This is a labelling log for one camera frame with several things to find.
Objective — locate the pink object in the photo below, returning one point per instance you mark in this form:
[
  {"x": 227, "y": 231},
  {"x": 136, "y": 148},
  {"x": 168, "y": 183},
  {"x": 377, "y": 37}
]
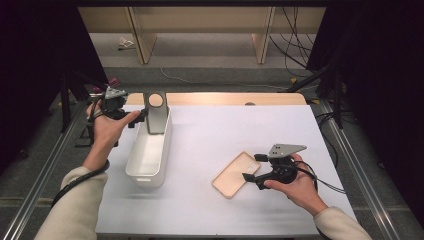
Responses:
[{"x": 114, "y": 81}]

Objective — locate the white table sheet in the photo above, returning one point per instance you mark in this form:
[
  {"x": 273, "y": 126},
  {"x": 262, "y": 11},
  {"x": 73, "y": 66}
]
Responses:
[{"x": 206, "y": 206}]

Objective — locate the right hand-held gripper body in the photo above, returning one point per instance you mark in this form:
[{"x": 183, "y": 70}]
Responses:
[{"x": 283, "y": 151}]

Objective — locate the person's right hand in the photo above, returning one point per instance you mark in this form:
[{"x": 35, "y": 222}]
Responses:
[{"x": 300, "y": 191}]

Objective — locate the metal floor rail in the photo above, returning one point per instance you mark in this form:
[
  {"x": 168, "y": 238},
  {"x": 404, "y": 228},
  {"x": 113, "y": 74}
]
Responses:
[
  {"x": 36, "y": 180},
  {"x": 353, "y": 160}
]

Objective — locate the dark curtain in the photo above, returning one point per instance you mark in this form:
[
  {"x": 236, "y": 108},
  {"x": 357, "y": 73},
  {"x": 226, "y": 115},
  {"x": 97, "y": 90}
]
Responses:
[
  {"x": 33, "y": 66},
  {"x": 383, "y": 83}
]

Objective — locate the person's left hand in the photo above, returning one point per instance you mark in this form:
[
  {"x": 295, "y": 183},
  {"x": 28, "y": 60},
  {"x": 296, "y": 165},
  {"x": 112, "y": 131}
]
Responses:
[{"x": 105, "y": 133}]

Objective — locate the grey phone case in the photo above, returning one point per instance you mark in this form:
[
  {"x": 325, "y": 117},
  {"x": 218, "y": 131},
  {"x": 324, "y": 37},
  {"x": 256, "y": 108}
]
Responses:
[{"x": 156, "y": 118}]

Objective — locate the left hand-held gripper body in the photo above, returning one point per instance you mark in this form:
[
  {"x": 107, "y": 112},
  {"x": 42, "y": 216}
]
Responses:
[{"x": 115, "y": 100}]

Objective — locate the white plastic storage box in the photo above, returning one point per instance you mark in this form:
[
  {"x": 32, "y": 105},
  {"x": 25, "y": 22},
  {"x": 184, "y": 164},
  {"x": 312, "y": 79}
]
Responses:
[{"x": 148, "y": 156}]

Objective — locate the wooden table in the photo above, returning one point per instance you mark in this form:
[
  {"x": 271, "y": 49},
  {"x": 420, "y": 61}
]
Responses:
[{"x": 216, "y": 99}]

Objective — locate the light wooden shelf unit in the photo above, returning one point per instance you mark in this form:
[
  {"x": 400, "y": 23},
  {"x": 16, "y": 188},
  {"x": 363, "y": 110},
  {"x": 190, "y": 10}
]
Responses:
[{"x": 200, "y": 20}]

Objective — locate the white crumpled litter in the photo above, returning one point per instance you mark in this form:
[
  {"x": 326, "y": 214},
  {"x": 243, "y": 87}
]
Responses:
[{"x": 125, "y": 43}]

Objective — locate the beige phone case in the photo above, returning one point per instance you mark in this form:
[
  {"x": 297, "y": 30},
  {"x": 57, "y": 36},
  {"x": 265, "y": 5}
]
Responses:
[{"x": 230, "y": 178}]

